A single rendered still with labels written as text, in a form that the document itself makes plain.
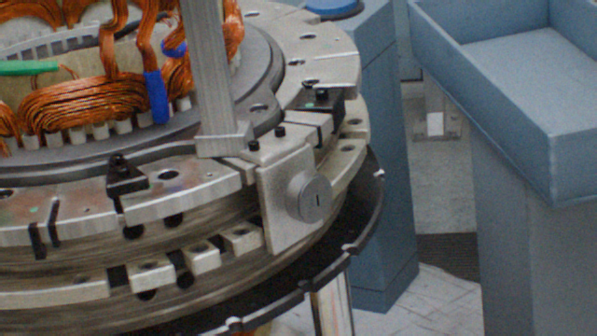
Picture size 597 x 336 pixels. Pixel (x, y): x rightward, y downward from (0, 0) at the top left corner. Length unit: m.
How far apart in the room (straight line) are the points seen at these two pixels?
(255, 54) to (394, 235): 0.36
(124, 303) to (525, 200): 0.27
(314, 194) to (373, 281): 0.44
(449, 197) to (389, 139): 1.86
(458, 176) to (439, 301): 1.90
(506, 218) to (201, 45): 0.29
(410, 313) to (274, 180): 0.46
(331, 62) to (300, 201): 0.14
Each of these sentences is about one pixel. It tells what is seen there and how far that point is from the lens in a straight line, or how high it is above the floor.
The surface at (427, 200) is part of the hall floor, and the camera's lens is 2.87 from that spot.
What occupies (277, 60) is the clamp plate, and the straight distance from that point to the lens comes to 0.71.
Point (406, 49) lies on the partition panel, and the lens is 3.11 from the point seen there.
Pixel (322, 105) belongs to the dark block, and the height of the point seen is 1.09.
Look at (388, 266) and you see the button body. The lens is 1.04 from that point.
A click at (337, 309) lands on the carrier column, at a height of 0.95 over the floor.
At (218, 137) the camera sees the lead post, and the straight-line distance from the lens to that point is 0.61.
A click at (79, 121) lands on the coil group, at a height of 1.12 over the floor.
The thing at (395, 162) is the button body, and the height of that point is 0.90.
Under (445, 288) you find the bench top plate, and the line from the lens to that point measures 1.08.
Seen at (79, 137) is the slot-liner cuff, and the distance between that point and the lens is 0.64.
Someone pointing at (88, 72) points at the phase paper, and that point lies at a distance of 0.64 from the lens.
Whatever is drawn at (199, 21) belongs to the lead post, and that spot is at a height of 1.17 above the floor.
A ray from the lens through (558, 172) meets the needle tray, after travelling 0.68.
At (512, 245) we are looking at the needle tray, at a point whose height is 0.94.
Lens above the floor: 1.36
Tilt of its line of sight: 26 degrees down
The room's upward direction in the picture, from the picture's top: 8 degrees counter-clockwise
